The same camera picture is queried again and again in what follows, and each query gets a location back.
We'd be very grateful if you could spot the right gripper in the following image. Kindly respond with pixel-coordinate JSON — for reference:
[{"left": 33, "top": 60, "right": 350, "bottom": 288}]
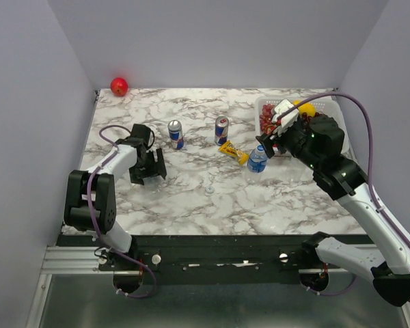
[{"left": 256, "top": 118, "right": 321, "bottom": 170}]

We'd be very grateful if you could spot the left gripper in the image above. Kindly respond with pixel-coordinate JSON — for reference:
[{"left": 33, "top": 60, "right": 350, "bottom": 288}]
[{"left": 130, "top": 148, "right": 167, "bottom": 185}]

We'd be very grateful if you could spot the blue label plastic bottle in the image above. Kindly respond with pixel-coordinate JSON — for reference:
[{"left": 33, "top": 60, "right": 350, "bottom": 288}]
[{"left": 247, "top": 148, "right": 268, "bottom": 174}]

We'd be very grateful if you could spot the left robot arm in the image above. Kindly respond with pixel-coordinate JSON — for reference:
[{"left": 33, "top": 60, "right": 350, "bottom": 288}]
[{"left": 64, "top": 124, "right": 167, "bottom": 270}]

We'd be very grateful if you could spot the red grape bunch left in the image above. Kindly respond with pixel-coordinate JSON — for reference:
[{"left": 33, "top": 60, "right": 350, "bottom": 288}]
[{"left": 259, "top": 104, "right": 275, "bottom": 133}]

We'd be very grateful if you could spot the yellow snack packet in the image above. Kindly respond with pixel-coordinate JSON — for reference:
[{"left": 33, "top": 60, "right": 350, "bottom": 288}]
[{"left": 219, "top": 140, "right": 249, "bottom": 165}]

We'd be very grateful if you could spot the right blue energy drink can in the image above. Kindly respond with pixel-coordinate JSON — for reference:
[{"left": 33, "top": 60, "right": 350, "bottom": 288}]
[{"left": 215, "top": 116, "right": 229, "bottom": 146}]

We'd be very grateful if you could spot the blue energy drink can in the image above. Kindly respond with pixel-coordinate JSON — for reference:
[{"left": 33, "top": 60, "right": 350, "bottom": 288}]
[
  {"left": 215, "top": 116, "right": 229, "bottom": 146},
  {"left": 167, "top": 120, "right": 184, "bottom": 150}
]

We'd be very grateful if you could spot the dark red grape bunch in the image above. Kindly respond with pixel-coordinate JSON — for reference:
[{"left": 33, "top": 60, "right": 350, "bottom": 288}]
[{"left": 301, "top": 113, "right": 315, "bottom": 131}]

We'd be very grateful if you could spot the left blue energy drink can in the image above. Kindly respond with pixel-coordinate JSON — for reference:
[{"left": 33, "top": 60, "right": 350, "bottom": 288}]
[{"left": 167, "top": 120, "right": 184, "bottom": 150}]

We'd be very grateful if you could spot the yellow mango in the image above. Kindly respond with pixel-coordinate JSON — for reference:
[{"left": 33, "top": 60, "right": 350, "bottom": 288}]
[{"left": 297, "top": 103, "right": 316, "bottom": 117}]

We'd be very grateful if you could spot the white plastic basket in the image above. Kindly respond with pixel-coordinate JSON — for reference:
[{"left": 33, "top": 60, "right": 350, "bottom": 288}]
[{"left": 254, "top": 96, "right": 350, "bottom": 154}]

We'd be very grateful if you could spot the red apple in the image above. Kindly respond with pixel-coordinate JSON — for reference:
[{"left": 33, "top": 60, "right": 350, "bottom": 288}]
[{"left": 110, "top": 77, "right": 128, "bottom": 97}]

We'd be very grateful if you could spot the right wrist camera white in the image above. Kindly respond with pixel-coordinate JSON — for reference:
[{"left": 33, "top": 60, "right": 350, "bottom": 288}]
[{"left": 271, "top": 99, "right": 299, "bottom": 137}]

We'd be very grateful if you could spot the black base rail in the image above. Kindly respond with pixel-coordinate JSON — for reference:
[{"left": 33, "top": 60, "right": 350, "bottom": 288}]
[{"left": 98, "top": 235, "right": 333, "bottom": 290}]

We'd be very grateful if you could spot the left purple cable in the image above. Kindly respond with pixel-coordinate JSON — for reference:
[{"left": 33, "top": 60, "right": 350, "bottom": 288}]
[{"left": 88, "top": 124, "right": 158, "bottom": 299}]

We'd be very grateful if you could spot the purple cable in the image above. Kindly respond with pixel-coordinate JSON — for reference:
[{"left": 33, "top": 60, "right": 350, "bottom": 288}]
[
  {"left": 276, "top": 92, "right": 410, "bottom": 305},
  {"left": 88, "top": 124, "right": 158, "bottom": 299}
]

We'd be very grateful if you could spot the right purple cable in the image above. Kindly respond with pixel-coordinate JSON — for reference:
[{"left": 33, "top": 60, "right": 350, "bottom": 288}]
[{"left": 276, "top": 92, "right": 410, "bottom": 305}]

